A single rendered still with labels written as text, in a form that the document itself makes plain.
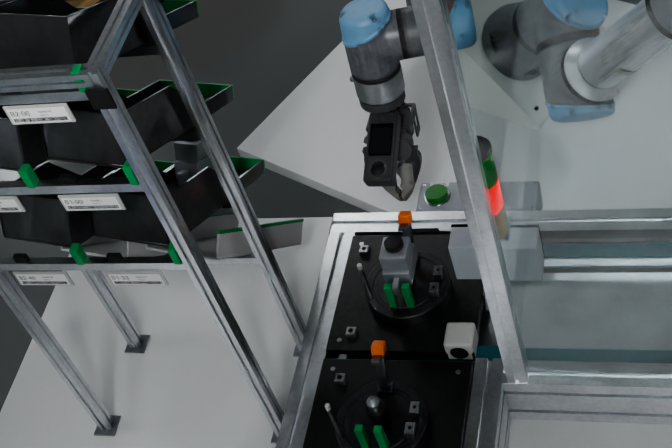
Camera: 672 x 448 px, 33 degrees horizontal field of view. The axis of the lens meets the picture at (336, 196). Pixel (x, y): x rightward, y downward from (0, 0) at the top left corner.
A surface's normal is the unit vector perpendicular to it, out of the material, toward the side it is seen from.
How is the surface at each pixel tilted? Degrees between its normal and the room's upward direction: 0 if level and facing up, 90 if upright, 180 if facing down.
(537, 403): 90
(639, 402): 90
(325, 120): 0
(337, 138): 0
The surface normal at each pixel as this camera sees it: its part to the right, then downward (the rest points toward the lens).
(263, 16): -0.25, -0.67
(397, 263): -0.19, 0.74
